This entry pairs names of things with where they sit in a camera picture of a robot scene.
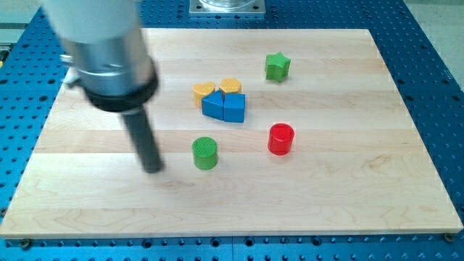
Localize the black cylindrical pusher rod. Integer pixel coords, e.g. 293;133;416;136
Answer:
121;107;164;173

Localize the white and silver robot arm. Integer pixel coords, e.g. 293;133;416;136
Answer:
41;0;163;173

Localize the green wooden star block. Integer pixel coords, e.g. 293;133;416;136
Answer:
265;52;291;82

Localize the yellow wooden heart block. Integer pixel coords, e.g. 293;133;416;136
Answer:
192;81;215;108

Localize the green wooden cylinder block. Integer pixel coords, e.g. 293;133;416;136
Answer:
191;136;218;170

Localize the blue wooden triangle block left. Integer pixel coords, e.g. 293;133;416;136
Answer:
202;91;224;120

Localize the blue wooden wedge block right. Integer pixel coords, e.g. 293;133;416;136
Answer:
224;94;246;123

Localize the yellow wooden pentagon block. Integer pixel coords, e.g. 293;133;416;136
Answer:
219;78;242;94

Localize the light wooden board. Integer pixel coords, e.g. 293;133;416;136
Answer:
1;29;463;239

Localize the red wooden cylinder block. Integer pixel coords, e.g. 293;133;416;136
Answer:
268;123;294;155

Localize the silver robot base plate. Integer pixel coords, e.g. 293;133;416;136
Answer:
189;0;266;15

